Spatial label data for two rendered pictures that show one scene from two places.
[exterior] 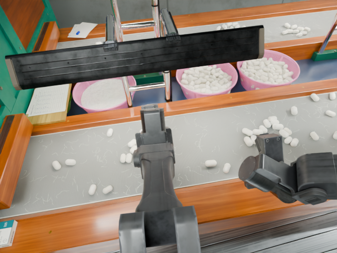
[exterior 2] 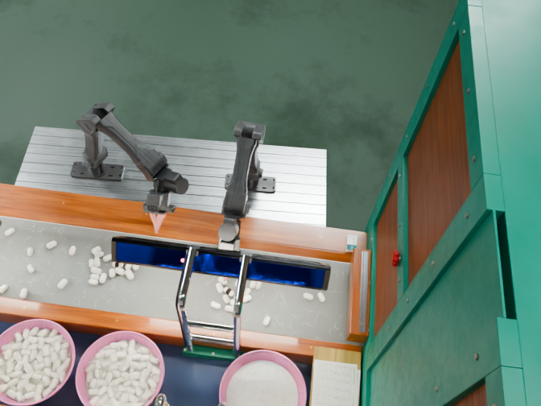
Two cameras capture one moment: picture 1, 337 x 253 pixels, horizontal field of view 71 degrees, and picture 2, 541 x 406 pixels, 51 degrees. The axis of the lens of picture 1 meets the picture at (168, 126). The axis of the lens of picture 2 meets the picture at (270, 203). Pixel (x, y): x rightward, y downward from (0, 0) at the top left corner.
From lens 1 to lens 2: 1.68 m
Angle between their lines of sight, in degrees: 72
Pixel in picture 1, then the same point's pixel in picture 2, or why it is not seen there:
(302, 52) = not seen: outside the picture
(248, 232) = not seen: hidden behind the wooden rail
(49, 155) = (330, 313)
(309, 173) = (158, 160)
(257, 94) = (84, 314)
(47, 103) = (336, 382)
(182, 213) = (238, 131)
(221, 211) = (196, 213)
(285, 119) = (78, 279)
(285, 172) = (164, 173)
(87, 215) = (294, 241)
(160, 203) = (244, 142)
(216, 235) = not seen: hidden behind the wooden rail
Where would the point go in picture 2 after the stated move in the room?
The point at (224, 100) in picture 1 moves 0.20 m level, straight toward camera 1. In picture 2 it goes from (126, 318) to (165, 271)
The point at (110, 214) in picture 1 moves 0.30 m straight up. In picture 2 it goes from (276, 236) to (282, 190)
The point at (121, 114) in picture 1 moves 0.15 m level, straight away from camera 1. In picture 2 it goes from (249, 337) to (250, 385)
